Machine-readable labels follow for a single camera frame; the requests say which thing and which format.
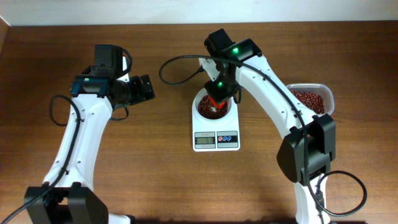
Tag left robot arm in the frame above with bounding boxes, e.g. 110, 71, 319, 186
23, 44, 155, 224

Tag orange plastic measuring scoop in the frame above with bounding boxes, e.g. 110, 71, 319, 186
208, 95, 226, 110

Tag clear plastic food container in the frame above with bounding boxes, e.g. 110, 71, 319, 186
287, 83, 335, 115

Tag red adzuki beans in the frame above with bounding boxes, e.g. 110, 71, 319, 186
290, 90, 325, 114

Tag white digital kitchen scale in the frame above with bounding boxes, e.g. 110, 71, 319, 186
192, 101, 241, 152

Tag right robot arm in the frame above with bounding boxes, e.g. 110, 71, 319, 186
200, 29, 336, 223

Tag red beans in bowl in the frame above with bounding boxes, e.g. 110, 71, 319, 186
198, 95, 228, 119

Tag white round bowl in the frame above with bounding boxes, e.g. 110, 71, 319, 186
192, 88, 231, 121

